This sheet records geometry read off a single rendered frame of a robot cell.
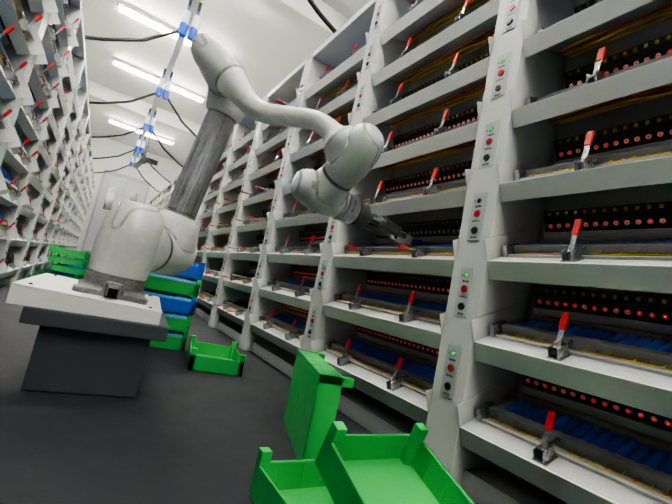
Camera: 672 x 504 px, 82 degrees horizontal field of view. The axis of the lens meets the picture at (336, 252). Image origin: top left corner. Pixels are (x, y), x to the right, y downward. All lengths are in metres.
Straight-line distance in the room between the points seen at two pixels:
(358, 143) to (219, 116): 0.60
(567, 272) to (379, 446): 0.49
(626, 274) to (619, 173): 0.19
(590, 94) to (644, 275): 0.40
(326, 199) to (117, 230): 0.57
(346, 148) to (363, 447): 0.68
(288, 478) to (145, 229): 0.75
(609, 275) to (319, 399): 0.61
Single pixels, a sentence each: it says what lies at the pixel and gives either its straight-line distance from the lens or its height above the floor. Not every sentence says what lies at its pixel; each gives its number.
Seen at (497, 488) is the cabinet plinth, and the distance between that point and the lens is 1.00.
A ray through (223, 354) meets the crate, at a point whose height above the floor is 0.02.
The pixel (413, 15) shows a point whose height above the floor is 1.46.
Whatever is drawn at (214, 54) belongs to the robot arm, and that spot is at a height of 1.00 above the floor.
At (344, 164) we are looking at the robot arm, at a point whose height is 0.70.
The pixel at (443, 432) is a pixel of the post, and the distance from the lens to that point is 1.02.
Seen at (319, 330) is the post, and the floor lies 0.23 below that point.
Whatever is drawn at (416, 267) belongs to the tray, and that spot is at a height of 0.50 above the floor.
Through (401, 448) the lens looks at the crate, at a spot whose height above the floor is 0.12.
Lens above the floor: 0.36
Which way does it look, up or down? 7 degrees up
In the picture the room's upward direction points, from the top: 12 degrees clockwise
